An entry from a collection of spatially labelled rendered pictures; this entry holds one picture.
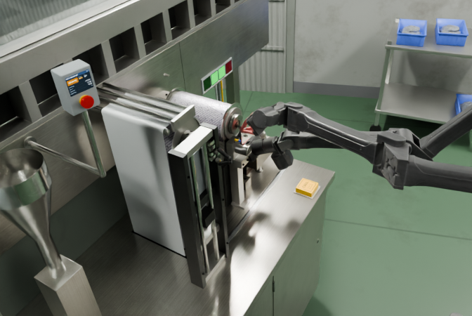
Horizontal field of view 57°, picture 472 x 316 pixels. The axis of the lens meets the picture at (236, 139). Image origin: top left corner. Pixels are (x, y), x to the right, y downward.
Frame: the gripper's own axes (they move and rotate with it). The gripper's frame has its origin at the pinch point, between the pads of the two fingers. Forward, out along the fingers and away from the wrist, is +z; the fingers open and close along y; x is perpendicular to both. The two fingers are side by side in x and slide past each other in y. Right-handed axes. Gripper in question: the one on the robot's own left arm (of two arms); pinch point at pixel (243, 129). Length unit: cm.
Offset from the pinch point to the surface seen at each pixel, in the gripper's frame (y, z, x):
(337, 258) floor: 62, 58, -110
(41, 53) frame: -43, 5, 55
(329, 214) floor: 93, 71, -99
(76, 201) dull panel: -47, 37, 15
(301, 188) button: 12.3, 4.7, -35.2
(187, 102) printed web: -3.5, 11.7, 19.2
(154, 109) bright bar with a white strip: -29.5, -3.4, 24.4
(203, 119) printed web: -6.5, 6.8, 11.3
